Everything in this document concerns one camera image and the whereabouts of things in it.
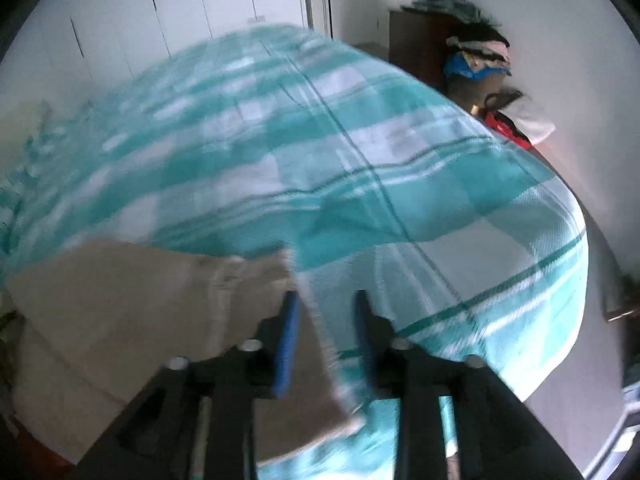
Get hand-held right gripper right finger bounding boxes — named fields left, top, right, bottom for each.
left=354, top=290, right=583, bottom=480

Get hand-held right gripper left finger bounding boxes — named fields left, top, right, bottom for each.
left=75, top=291, right=302, bottom=480

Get beige pants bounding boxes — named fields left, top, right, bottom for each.
left=5, top=237, right=366, bottom=466

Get teal checked blanket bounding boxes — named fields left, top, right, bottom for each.
left=0, top=24, right=590, bottom=480

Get red cloth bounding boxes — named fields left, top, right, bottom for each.
left=482, top=110, right=533, bottom=151

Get white pillow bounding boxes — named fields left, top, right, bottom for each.
left=492, top=91, right=557, bottom=145

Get brown wooden cabinet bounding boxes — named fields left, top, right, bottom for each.
left=388, top=7, right=453, bottom=92

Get pile of clothes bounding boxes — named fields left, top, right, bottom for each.
left=400, top=0, right=513, bottom=81

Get white wardrobe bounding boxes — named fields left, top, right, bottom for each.
left=0, top=0, right=333, bottom=126

